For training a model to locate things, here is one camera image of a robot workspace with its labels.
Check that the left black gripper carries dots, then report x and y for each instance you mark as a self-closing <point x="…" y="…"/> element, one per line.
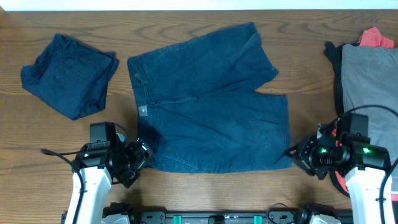
<point x="140" y="157"/>

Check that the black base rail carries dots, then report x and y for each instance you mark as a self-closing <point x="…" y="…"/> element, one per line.
<point x="217" y="217"/>

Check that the black garment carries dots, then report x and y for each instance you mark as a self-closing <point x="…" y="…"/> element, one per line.
<point x="334" y="55"/>

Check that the blue denim shorts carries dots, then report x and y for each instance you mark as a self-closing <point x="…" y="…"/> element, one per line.
<point x="199" y="107"/>

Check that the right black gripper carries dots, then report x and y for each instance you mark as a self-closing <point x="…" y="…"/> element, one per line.
<point x="301" y="156"/>

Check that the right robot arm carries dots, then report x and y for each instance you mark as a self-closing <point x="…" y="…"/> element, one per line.
<point x="343" y="146"/>

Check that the red garment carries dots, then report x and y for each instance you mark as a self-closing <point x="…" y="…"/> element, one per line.
<point x="373" y="38"/>

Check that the dark navy garment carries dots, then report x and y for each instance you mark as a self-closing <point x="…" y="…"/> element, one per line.
<point x="71" y="77"/>

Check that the grey shorts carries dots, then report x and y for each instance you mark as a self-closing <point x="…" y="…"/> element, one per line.
<point x="369" y="77"/>

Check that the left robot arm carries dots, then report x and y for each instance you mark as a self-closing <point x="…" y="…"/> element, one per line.
<point x="109" y="158"/>

